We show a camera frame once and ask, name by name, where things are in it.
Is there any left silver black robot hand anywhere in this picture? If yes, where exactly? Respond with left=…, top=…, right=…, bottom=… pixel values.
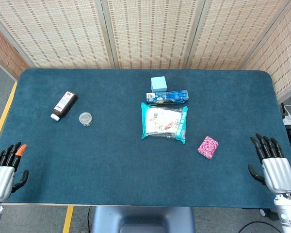
left=0, top=141, right=29, bottom=202

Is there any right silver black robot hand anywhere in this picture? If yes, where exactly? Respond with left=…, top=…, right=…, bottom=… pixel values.
left=247, top=133, right=291, bottom=195

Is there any pink patterned packet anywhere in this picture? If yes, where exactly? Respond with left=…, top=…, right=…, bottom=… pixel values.
left=197, top=135, right=219, bottom=160

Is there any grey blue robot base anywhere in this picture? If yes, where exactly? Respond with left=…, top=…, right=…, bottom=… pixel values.
left=91, top=206, right=196, bottom=233

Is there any brown bottle with white cap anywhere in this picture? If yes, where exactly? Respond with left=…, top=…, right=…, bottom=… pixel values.
left=50, top=91, right=79, bottom=121

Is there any clear round plastic jar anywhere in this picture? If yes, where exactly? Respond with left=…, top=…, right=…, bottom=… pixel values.
left=79, top=112, right=93, bottom=127

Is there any woven bamboo screen panel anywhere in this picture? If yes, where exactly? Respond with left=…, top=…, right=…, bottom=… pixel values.
left=100, top=0, right=206, bottom=70
left=0, top=20, right=30, bottom=81
left=185, top=0, right=291, bottom=71
left=242, top=0, right=291, bottom=98
left=0, top=0, right=114, bottom=69

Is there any dark blue felt table mat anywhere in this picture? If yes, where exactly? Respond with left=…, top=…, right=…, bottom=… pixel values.
left=0, top=68, right=291, bottom=209

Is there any teal white noodle packet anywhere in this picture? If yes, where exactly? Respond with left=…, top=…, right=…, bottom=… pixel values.
left=140, top=102, right=189, bottom=145

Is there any blue cookie package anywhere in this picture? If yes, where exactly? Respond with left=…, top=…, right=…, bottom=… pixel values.
left=145, top=89, right=190, bottom=105

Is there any light blue cube block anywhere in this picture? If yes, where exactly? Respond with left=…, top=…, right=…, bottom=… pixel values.
left=150, top=76, right=167, bottom=93

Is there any black floor cable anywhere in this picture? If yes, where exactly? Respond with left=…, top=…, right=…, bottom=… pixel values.
left=237, top=221, right=281, bottom=233

